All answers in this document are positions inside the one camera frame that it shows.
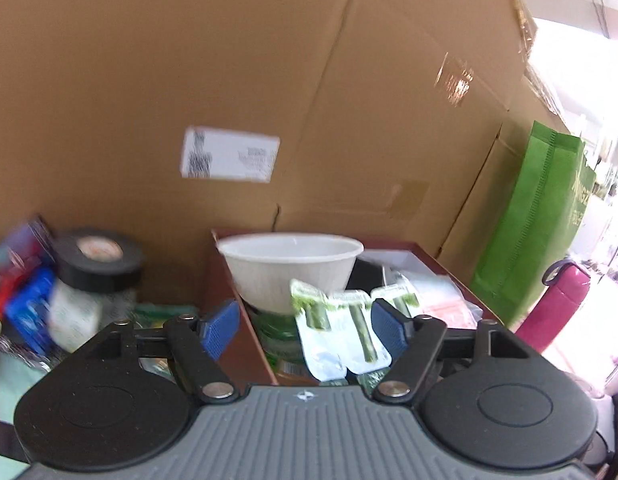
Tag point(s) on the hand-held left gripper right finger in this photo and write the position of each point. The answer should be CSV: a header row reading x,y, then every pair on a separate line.
x,y
389,332

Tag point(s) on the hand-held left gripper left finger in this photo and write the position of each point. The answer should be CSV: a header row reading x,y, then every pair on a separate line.
x,y
220,327

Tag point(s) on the dark red storage box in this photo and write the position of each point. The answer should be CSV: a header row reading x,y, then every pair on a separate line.
x,y
239,330

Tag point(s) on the clear green-print sachet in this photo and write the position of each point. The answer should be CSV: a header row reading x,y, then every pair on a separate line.
x,y
361,335
314,330
399,297

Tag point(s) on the clear plastic bag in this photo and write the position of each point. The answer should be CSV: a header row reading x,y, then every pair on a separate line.
x,y
434,295

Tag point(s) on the green plastic bottle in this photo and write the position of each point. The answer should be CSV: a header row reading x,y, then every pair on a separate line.
x,y
281,340

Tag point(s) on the white plastic bowl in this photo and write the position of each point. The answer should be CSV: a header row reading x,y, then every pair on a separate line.
x,y
289,270

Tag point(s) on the clear glass jar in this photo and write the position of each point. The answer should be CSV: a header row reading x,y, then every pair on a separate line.
x,y
84,315

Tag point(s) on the black tape roll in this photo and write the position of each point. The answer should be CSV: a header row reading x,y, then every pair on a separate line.
x,y
99,262

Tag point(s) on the pink water bottle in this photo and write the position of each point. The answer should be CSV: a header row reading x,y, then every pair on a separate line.
x,y
554,305

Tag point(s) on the white shipping label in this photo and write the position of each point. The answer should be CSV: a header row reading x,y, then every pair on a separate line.
x,y
229,152

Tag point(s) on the green fabric bag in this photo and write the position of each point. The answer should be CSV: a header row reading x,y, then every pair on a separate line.
x,y
529,220

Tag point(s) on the blue snack packet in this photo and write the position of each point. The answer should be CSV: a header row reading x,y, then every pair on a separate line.
x,y
31,305

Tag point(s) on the red snack packet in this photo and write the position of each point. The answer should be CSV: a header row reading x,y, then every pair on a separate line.
x,y
14,265

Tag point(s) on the large cardboard box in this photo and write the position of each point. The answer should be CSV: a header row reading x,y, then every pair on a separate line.
x,y
269,110

